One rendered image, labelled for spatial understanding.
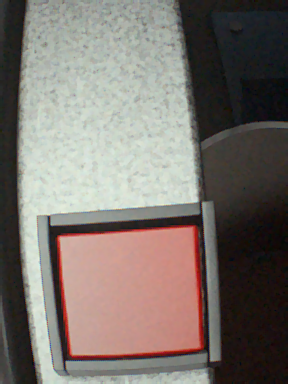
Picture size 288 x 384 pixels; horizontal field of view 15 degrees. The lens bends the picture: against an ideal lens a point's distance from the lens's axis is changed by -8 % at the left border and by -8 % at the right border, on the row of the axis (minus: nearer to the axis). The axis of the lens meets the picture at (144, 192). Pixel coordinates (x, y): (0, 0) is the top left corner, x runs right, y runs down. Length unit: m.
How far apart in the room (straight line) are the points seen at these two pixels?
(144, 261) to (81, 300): 0.03
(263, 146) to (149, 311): 0.69
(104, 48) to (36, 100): 0.04
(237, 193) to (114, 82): 0.72
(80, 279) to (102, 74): 0.10
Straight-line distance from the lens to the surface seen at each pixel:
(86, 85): 0.53
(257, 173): 1.21
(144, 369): 0.47
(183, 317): 0.48
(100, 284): 0.48
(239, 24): 1.57
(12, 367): 0.50
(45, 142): 0.52
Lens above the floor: 1.39
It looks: 70 degrees down
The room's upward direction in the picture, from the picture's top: 9 degrees counter-clockwise
